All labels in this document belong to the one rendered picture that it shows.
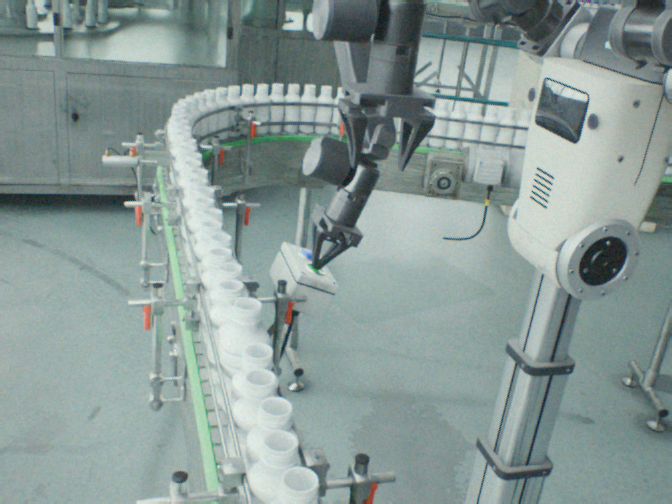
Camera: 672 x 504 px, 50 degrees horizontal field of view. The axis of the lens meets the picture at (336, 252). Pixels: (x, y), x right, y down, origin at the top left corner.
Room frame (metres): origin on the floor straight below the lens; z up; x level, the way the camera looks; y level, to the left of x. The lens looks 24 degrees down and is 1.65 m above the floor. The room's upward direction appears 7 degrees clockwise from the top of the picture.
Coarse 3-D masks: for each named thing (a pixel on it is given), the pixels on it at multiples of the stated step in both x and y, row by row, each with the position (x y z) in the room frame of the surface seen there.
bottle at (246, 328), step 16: (240, 304) 0.84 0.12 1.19; (256, 304) 0.85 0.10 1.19; (240, 320) 0.82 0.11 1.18; (256, 320) 0.82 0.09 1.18; (224, 336) 0.82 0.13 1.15; (240, 336) 0.81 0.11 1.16; (256, 336) 0.82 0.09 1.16; (224, 352) 0.81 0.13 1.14; (240, 352) 0.80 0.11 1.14; (224, 368) 0.81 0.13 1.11; (240, 368) 0.80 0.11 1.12
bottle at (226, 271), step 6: (222, 264) 1.01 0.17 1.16; (228, 264) 1.02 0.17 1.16; (234, 264) 1.02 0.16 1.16; (222, 270) 0.99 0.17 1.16; (228, 270) 1.02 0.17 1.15; (234, 270) 1.02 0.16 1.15; (240, 270) 1.00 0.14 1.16; (222, 276) 0.99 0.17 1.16; (228, 276) 0.99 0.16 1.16; (234, 276) 0.99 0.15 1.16; (240, 276) 1.00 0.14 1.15; (216, 288) 1.00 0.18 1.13; (210, 294) 0.99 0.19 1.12; (216, 294) 0.99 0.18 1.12; (246, 294) 1.01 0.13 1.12; (210, 300) 0.99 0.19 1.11; (216, 300) 0.98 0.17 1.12; (210, 306) 0.99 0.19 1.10
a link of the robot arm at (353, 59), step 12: (336, 48) 1.23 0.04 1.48; (348, 48) 1.21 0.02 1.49; (360, 48) 1.21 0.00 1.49; (348, 60) 1.20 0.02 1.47; (360, 60) 1.21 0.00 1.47; (348, 72) 1.21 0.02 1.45; (360, 72) 1.20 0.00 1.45; (348, 96) 1.21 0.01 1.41; (372, 108) 1.19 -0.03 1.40; (372, 120) 1.18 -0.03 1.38; (384, 120) 1.19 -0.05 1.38; (372, 132) 1.17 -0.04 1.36
